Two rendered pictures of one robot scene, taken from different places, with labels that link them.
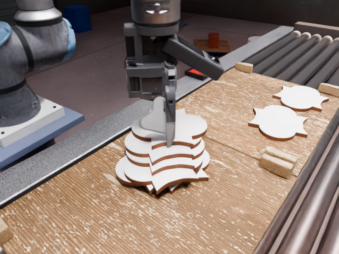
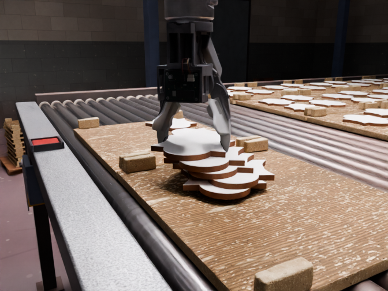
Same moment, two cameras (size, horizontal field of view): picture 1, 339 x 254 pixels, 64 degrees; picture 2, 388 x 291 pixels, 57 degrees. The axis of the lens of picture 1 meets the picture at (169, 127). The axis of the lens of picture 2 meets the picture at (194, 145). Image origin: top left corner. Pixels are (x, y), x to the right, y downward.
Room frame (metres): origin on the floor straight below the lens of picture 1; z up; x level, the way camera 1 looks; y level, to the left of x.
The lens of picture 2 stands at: (0.22, 0.55, 1.16)
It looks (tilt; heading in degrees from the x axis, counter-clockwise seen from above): 15 degrees down; 292
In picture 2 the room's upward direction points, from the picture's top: straight up
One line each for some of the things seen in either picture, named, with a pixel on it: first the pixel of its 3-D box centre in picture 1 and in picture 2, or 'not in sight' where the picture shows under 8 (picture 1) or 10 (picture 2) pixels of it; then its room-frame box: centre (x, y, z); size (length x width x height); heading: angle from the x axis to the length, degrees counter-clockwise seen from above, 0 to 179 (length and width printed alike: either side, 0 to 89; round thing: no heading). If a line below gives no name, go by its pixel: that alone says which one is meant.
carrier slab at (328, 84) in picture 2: not in sight; (339, 85); (0.24, -1.74, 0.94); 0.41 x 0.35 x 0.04; 142
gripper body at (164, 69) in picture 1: (152, 59); (188, 63); (0.45, 0.03, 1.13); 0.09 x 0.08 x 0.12; 95
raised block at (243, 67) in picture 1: (243, 67); (88, 123); (0.88, -0.25, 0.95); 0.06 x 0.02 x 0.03; 51
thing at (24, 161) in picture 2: not in sight; (41, 178); (1.06, -0.23, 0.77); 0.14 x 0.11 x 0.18; 141
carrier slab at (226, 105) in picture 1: (255, 107); (159, 140); (0.64, -0.23, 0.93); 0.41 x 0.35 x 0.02; 141
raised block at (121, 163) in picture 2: not in sight; (134, 160); (0.57, 0.00, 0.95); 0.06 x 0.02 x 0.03; 51
